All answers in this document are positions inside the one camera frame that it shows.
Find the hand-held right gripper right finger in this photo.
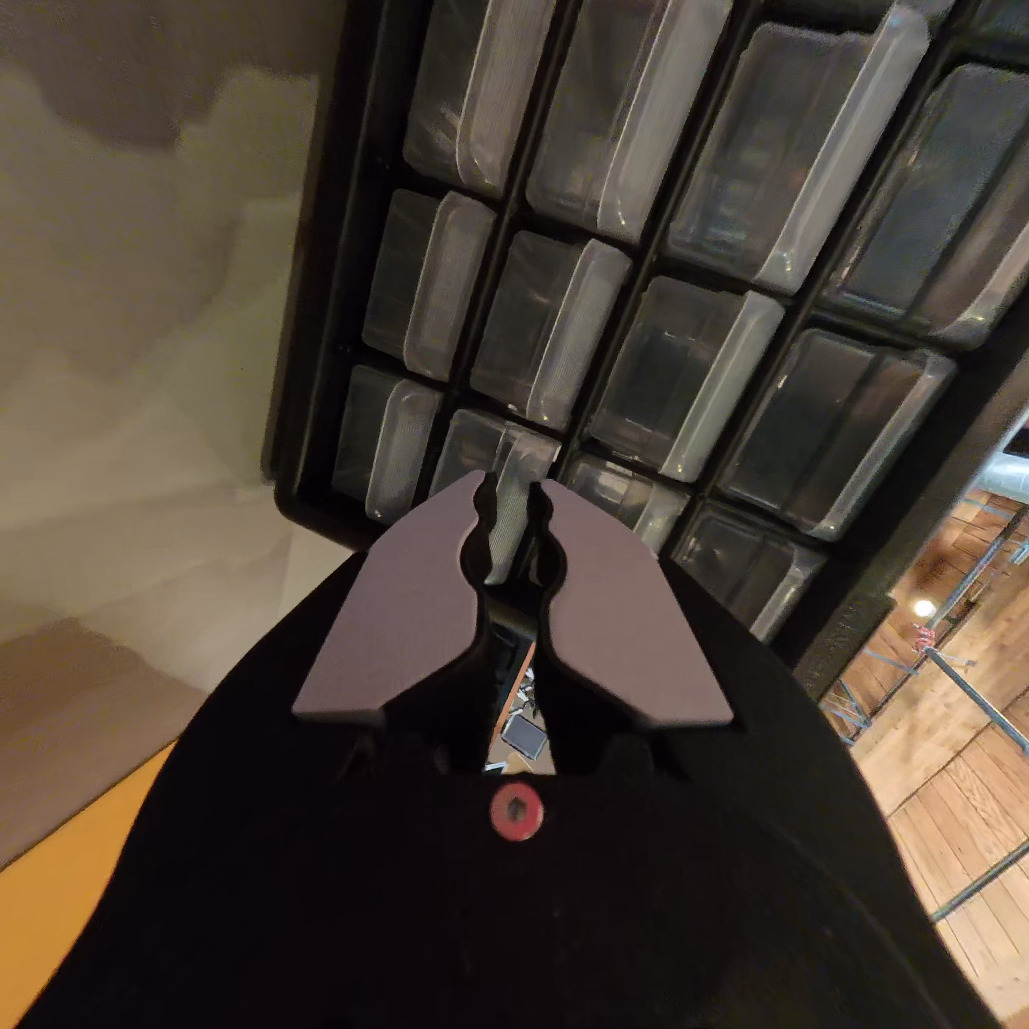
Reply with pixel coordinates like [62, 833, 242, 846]
[526, 479, 736, 765]

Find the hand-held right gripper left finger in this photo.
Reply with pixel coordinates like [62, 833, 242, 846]
[292, 471, 495, 757]

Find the black drawer cabinet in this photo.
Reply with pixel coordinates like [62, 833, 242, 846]
[261, 0, 1029, 700]

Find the grid of clear drawers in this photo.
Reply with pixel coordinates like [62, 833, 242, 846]
[331, 0, 1029, 644]

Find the metal pipe with red fitting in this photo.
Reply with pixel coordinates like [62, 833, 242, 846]
[912, 623, 1029, 757]

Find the short silver ventilation duct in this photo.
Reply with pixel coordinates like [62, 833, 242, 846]
[976, 450, 1029, 499]

